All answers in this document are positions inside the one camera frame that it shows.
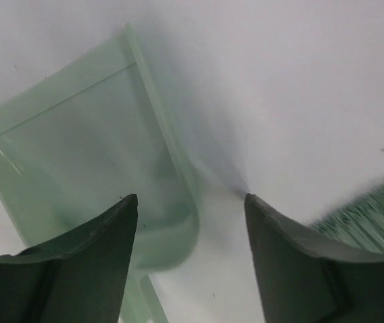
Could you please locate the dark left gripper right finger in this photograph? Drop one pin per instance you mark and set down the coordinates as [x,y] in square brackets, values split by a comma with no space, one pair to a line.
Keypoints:
[304,276]

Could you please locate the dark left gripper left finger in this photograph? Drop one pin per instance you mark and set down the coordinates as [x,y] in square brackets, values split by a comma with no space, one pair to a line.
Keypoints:
[78,276]

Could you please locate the green hand brush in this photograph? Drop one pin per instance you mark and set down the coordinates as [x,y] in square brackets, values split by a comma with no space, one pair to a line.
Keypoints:
[359,223]

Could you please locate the green plastic dustpan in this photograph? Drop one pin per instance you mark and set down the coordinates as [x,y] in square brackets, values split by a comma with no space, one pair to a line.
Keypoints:
[84,138]

